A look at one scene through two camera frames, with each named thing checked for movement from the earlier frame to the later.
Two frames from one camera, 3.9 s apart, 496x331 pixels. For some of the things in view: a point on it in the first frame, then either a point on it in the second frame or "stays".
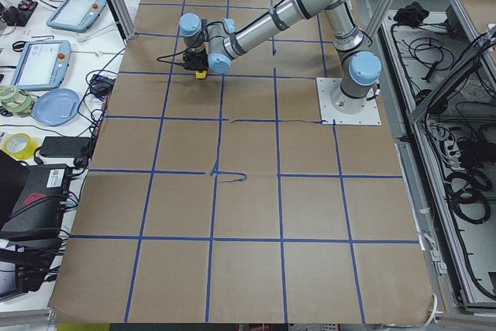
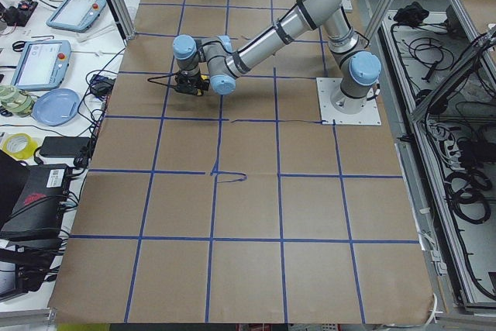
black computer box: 38,210 stays
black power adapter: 63,146 stays
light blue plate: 55,107 stays
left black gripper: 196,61 → 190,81
